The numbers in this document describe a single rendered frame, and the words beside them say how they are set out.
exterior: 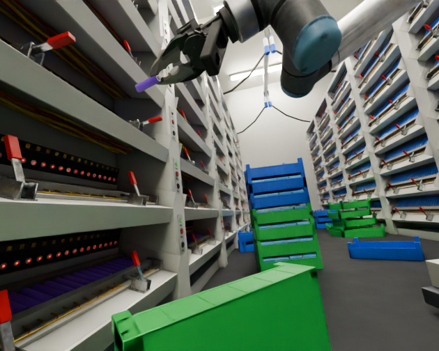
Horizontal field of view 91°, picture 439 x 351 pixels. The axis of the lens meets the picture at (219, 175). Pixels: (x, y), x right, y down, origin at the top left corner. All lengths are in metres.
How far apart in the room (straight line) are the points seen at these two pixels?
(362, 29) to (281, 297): 0.60
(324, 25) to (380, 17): 0.25
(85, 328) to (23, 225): 0.19
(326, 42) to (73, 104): 0.45
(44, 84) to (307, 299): 0.51
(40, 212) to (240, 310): 0.28
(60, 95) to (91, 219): 0.20
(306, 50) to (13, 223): 0.51
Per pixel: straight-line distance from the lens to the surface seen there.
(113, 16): 0.88
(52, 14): 0.65
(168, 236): 0.71
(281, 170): 1.18
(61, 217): 0.39
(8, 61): 0.40
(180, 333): 0.28
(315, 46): 0.48
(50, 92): 0.43
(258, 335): 0.34
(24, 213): 0.35
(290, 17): 0.51
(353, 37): 0.67
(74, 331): 0.45
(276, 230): 1.15
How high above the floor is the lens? 0.30
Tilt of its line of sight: 11 degrees up
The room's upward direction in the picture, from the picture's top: 7 degrees counter-clockwise
